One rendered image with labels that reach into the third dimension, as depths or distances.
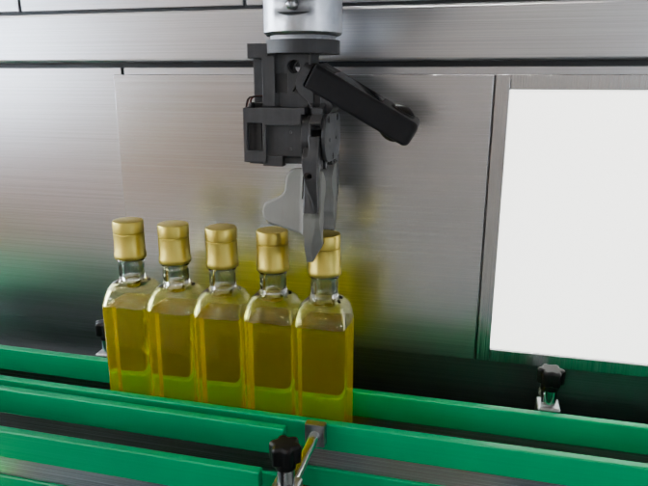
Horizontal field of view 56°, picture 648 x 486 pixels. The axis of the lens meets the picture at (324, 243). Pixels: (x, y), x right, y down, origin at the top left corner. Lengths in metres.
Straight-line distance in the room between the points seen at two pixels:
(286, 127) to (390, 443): 0.34
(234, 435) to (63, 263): 0.43
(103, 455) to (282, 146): 0.35
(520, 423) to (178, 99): 0.55
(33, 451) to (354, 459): 0.33
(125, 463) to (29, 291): 0.44
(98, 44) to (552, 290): 0.64
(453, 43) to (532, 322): 0.34
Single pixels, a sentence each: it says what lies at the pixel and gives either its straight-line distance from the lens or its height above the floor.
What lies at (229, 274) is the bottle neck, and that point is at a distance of 0.67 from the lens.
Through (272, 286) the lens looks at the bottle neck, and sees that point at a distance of 0.65.
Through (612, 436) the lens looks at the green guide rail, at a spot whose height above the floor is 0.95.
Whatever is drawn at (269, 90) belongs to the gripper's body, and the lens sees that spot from 0.61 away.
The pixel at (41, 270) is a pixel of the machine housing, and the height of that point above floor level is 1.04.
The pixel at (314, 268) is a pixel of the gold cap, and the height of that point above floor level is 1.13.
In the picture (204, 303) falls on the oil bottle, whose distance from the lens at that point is 0.68.
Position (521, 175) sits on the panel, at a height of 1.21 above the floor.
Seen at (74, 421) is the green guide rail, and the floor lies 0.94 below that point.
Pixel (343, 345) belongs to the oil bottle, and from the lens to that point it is 0.64.
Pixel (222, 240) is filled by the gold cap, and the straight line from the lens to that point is 0.66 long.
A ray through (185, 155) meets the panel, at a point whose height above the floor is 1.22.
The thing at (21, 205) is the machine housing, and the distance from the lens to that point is 1.01.
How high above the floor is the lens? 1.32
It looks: 15 degrees down
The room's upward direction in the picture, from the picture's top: straight up
